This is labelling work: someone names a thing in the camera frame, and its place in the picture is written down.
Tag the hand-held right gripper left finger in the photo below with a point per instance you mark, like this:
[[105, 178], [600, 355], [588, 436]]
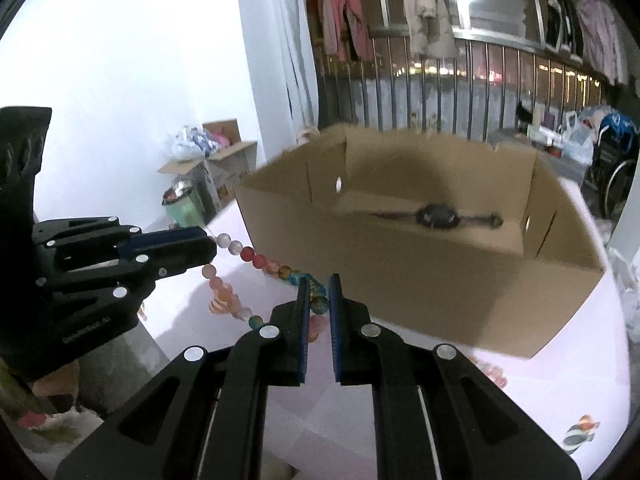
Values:
[[301, 340]]

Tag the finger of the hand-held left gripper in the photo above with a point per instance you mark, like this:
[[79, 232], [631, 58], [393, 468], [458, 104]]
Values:
[[165, 240], [185, 257]]

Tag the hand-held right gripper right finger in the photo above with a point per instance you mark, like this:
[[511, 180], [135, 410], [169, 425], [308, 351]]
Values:
[[336, 340]]

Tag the large brown cardboard box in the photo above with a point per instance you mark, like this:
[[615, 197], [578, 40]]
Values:
[[450, 300]]

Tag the green round container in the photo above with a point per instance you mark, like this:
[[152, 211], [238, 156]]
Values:
[[185, 210]]

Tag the blue and white plastic bag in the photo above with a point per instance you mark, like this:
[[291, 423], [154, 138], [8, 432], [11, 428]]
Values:
[[187, 147]]

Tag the small open cardboard box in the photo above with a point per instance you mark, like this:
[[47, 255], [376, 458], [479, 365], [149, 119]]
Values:
[[235, 155]]

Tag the black wrist watch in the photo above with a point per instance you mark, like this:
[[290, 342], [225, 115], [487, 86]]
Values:
[[437, 215]]

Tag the white curtain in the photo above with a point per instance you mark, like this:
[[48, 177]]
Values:
[[295, 60]]

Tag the grey cabinet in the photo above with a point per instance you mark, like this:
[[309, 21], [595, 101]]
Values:
[[505, 137]]

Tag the metal balcony railing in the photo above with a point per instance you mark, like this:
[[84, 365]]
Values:
[[450, 80]]

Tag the pink hanging garment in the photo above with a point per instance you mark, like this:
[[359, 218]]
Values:
[[345, 10]]

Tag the wheelchair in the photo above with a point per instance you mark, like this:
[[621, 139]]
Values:
[[612, 160]]

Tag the beige hanging coat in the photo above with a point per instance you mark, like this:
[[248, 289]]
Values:
[[425, 15]]

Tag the black and white hanging jacket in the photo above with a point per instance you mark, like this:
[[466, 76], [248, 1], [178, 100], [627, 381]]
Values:
[[562, 20]]

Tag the light pink hanging jacket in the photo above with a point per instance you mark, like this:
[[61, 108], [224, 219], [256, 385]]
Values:
[[600, 40]]

